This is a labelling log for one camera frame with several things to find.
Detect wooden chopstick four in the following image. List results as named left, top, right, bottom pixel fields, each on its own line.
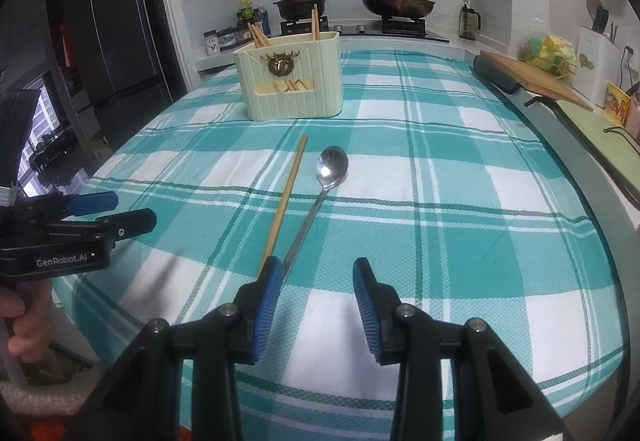
left=259, top=135, right=308, bottom=273

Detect black gas stove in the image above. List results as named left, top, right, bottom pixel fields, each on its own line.
left=278, top=15, right=452, bottom=43

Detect teal plaid tablecloth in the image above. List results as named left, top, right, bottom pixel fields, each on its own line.
left=54, top=50, right=625, bottom=440

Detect wooden cutting board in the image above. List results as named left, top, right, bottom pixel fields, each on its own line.
left=480, top=50, right=592, bottom=112

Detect wooden chopstick one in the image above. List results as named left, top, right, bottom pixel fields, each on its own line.
left=247, top=23, right=265, bottom=48

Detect steel spoon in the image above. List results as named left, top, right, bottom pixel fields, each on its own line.
left=282, top=146, right=349, bottom=282

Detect wooden chopstick three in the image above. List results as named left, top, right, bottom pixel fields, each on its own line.
left=272, top=80, right=296, bottom=92

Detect spice jar rack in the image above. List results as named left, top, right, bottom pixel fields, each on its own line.
left=203, top=26, right=250, bottom=57

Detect green lid with handle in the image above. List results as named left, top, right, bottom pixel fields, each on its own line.
left=556, top=101, right=639, bottom=198

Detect wooden chopstick six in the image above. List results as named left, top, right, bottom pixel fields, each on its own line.
left=311, top=4, right=320, bottom=42

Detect wooden chopstick seven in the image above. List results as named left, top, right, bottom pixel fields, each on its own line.
left=291, top=79, right=308, bottom=90

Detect cream utensil holder box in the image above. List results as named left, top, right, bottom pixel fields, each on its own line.
left=233, top=32, right=343, bottom=122

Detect wok with glass lid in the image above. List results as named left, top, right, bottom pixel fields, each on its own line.
left=361, top=0, right=435, bottom=20

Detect condiment bottles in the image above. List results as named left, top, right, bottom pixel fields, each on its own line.
left=236, top=0, right=271, bottom=39

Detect bag of yellow sponges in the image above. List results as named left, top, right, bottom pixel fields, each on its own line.
left=518, top=18, right=577, bottom=85

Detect black refrigerator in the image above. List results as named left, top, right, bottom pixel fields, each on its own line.
left=48, top=0, right=186, bottom=150

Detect dark glass jug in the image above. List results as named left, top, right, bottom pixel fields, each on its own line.
left=459, top=0, right=482, bottom=40

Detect black griddle tray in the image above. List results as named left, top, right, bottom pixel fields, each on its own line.
left=472, top=54, right=521, bottom=94

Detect white knife block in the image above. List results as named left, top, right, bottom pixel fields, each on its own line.
left=573, top=27, right=622, bottom=108

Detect white fleece sleeve forearm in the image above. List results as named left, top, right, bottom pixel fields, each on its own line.
left=1, top=378, right=96, bottom=417

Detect person's left hand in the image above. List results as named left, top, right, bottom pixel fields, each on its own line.
left=1, top=279, right=53, bottom=364

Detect yellow snack box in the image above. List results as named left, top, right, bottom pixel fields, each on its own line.
left=603, top=82, right=631, bottom=126

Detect black pot red lid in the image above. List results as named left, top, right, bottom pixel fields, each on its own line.
left=274, top=0, right=327, bottom=21

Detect wooden chopstick two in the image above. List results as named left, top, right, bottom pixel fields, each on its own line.
left=250, top=24, right=271, bottom=48

